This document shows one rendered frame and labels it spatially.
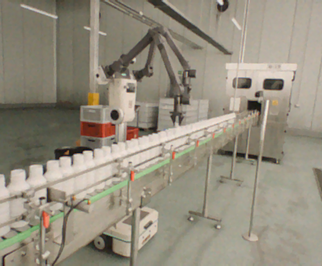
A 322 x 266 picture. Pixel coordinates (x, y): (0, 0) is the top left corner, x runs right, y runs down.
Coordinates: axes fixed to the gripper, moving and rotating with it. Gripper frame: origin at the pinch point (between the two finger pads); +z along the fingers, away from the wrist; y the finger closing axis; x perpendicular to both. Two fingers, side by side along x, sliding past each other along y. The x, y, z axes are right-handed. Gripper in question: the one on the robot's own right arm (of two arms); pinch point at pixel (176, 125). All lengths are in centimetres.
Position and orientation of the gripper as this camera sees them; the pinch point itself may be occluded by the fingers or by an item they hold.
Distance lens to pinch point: 187.0
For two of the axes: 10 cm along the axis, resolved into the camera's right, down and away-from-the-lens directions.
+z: -0.3, 9.9, 1.4
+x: 4.4, -1.1, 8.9
